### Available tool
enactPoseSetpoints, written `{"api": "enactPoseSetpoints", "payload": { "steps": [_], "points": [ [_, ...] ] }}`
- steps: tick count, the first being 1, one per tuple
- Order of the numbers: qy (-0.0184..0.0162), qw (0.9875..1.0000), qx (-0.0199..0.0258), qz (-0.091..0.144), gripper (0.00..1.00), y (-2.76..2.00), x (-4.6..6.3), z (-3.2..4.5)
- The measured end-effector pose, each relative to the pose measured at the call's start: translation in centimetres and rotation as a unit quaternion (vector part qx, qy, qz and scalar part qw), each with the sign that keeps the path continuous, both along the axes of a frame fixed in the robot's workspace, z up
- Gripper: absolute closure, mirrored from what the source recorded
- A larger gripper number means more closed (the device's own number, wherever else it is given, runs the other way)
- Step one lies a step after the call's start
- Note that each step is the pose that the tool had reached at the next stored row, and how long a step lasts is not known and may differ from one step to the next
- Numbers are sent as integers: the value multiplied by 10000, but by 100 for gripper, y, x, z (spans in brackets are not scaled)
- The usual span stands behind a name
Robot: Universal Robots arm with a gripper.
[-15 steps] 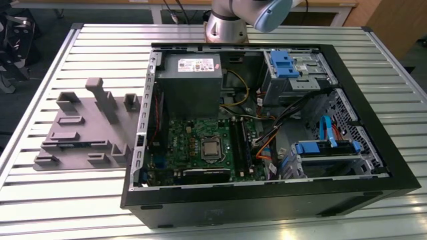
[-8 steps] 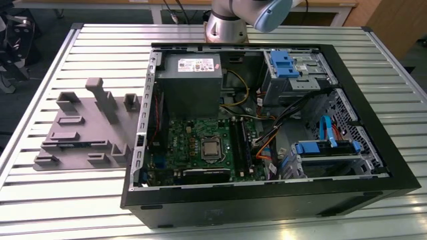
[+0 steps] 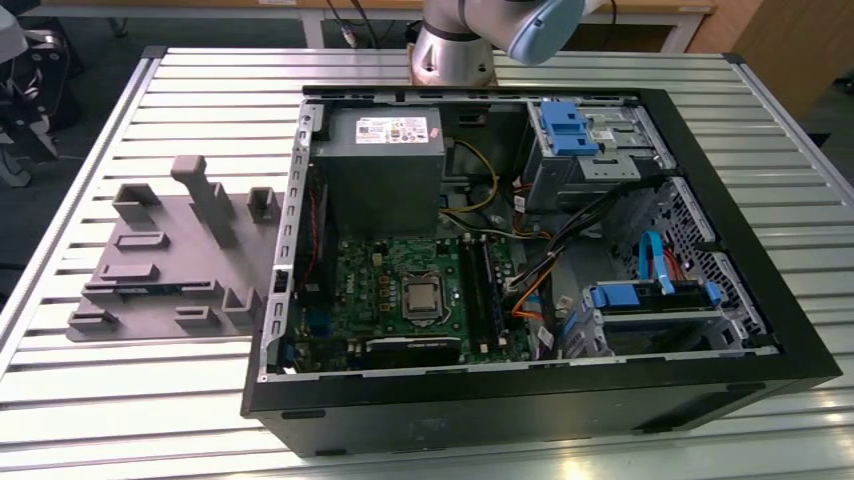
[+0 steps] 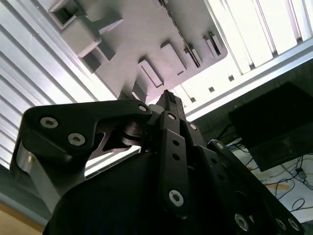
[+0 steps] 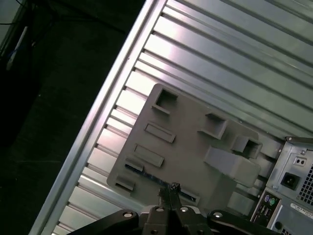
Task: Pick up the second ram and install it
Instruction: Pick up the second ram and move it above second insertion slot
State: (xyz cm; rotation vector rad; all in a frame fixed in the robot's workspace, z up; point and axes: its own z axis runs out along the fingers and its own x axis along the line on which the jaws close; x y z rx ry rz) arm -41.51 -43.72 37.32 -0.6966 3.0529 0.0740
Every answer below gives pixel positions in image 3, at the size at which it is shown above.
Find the blue RAM stick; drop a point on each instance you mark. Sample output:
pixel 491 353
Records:
pixel 167 290

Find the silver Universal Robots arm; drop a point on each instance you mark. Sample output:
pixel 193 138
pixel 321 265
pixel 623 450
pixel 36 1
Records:
pixel 454 60

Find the black RAM slot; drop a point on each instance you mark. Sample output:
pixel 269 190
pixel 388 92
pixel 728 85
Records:
pixel 487 295
pixel 474 295

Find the grey parts rack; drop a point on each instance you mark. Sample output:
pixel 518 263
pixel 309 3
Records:
pixel 180 240

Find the grey power supply unit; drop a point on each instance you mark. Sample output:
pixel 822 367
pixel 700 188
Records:
pixel 380 190

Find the green motherboard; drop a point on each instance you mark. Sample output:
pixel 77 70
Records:
pixel 363 280

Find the CPU socket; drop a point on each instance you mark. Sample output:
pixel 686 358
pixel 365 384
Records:
pixel 420 274

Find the silver CPU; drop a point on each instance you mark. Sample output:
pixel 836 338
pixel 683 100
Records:
pixel 421 297

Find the black graphics card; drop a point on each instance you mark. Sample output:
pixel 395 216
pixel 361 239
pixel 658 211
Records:
pixel 413 352

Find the grey metal drive cage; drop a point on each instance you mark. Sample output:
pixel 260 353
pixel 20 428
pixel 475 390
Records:
pixel 614 170

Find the blue disk carrier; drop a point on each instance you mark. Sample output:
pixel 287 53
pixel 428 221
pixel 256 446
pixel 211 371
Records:
pixel 616 295

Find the white-framed wooden desk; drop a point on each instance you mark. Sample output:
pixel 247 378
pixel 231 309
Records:
pixel 687 30

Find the black PC case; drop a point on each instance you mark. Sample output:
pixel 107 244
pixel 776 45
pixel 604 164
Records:
pixel 534 415

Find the grey metal disk bay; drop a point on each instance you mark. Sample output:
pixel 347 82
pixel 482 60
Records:
pixel 667 315

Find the wooden cabinet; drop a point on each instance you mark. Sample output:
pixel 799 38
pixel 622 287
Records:
pixel 787 50

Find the blue plastic drive bracket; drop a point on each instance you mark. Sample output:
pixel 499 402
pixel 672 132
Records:
pixel 567 130

